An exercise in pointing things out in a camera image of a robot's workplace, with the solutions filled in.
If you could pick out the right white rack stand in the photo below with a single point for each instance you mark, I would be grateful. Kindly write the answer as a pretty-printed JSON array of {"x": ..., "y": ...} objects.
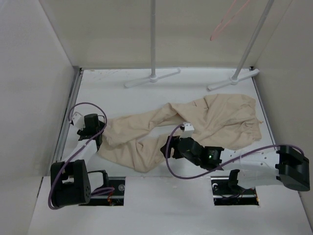
[{"x": 236, "y": 77}]

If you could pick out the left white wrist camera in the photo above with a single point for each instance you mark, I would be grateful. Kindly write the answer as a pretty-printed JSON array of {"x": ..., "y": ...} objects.
[{"x": 77, "y": 120}]

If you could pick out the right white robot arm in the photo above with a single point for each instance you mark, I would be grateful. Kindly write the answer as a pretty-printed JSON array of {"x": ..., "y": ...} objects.
[{"x": 283, "y": 165}]

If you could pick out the white rack stand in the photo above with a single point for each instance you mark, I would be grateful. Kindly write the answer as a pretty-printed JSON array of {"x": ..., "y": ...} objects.
[
  {"x": 152, "y": 78},
  {"x": 236, "y": 77}
]

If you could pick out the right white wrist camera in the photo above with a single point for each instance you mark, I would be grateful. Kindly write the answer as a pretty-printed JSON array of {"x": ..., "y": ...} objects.
[{"x": 187, "y": 130}]

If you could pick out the metal side rail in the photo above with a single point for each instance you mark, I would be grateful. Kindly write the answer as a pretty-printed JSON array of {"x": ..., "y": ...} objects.
[{"x": 71, "y": 101}]

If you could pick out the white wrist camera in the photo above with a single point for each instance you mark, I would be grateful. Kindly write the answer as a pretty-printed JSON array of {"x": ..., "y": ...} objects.
[
  {"x": 187, "y": 130},
  {"x": 77, "y": 120}
]

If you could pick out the beige trousers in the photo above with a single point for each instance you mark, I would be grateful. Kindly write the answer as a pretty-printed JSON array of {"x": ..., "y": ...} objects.
[{"x": 223, "y": 120}]

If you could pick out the pink wire hanger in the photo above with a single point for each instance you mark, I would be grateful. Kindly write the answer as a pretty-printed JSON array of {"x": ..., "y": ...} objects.
[{"x": 227, "y": 19}]

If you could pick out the left white rack stand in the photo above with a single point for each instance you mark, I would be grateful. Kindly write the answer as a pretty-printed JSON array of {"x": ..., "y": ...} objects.
[{"x": 152, "y": 78}]

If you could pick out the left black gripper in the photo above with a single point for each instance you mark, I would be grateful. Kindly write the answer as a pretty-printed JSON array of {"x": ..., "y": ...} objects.
[{"x": 101, "y": 126}]

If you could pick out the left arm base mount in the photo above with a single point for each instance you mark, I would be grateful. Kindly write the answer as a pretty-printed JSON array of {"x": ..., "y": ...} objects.
[{"x": 106, "y": 190}]

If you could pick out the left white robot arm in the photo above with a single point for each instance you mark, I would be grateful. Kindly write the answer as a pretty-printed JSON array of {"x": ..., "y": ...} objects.
[{"x": 71, "y": 182}]

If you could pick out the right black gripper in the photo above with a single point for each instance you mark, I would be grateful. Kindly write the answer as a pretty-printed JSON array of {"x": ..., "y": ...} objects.
[{"x": 173, "y": 142}]

